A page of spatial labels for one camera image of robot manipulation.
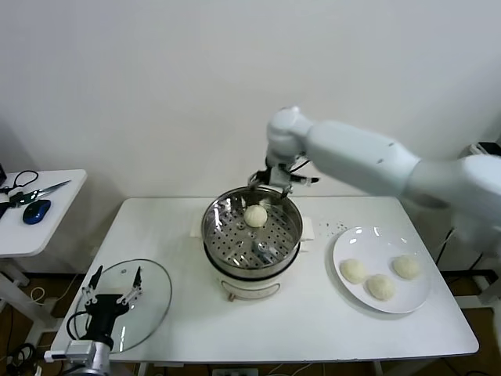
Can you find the white steamed baozi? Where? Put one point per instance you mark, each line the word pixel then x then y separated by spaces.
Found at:
pixel 406 267
pixel 379 287
pixel 255 215
pixel 353 270

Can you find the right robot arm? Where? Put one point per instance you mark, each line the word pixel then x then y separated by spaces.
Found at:
pixel 352 152

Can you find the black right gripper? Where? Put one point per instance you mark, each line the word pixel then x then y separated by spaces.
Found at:
pixel 274 176

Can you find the white side table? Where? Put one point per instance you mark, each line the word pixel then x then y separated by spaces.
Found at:
pixel 58 219

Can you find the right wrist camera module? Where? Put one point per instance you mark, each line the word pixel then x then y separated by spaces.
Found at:
pixel 305 180

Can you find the round glass pot lid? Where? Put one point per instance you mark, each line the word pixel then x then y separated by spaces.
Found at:
pixel 156 297

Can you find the blue computer mouse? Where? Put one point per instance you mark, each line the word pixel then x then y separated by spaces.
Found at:
pixel 36 211

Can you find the white round plate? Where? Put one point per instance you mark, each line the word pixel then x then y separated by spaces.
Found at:
pixel 375 243

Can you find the white shelf stand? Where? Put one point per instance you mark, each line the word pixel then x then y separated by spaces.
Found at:
pixel 473 149

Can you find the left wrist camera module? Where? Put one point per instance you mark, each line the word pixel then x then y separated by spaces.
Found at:
pixel 74 350

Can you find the black tablet device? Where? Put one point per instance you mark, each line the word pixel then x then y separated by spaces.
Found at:
pixel 491 147

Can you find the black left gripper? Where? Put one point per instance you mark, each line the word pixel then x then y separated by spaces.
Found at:
pixel 105 311

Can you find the stainless steel steamer basket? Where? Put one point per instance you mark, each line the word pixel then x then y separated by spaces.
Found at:
pixel 235 250

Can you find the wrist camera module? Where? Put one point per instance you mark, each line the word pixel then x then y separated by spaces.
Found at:
pixel 305 180
pixel 74 350

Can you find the small green lit board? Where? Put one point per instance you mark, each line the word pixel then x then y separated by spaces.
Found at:
pixel 21 200

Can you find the white power strip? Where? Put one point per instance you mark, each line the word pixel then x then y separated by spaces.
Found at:
pixel 235 373

